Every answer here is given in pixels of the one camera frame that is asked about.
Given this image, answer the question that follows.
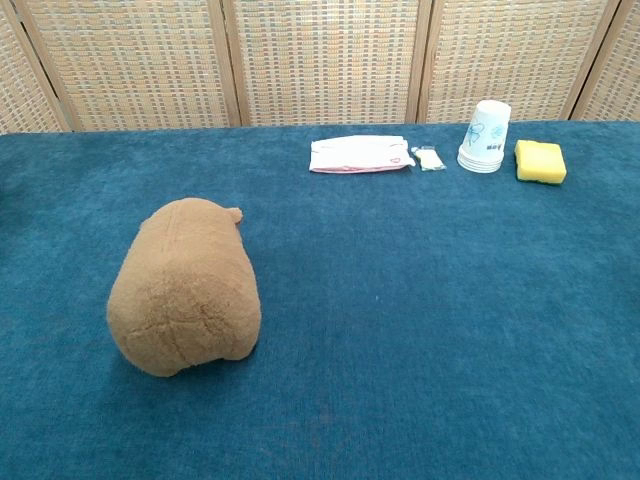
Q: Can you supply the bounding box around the brown plush toy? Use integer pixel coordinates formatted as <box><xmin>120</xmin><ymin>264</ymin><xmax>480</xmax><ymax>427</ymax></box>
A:
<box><xmin>106</xmin><ymin>196</ymin><xmax>263</xmax><ymax>378</ymax></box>

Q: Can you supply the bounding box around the white tissue pack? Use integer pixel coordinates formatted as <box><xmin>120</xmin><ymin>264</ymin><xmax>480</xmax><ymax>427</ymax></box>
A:
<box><xmin>309</xmin><ymin>135</ymin><xmax>416</xmax><ymax>175</ymax></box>

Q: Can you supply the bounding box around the blue table cloth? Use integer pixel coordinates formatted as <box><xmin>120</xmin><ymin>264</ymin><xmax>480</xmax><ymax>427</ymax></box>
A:
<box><xmin>0</xmin><ymin>118</ymin><xmax>640</xmax><ymax>480</ymax></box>

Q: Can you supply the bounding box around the small clear plastic packet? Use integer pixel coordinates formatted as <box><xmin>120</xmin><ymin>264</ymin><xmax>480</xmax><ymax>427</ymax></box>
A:
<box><xmin>410</xmin><ymin>144</ymin><xmax>446</xmax><ymax>173</ymax></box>

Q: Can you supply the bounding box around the woven folding screen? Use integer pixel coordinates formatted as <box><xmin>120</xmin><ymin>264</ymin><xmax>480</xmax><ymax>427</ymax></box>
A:
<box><xmin>0</xmin><ymin>0</ymin><xmax>640</xmax><ymax>134</ymax></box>

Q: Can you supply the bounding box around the stack of white paper cups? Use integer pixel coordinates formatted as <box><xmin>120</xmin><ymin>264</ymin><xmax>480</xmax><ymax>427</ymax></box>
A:
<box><xmin>456</xmin><ymin>99</ymin><xmax>512</xmax><ymax>174</ymax></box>

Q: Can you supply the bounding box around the yellow sponge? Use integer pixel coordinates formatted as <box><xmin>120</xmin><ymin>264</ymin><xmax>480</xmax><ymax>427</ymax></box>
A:
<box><xmin>514</xmin><ymin>139</ymin><xmax>568</xmax><ymax>183</ymax></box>

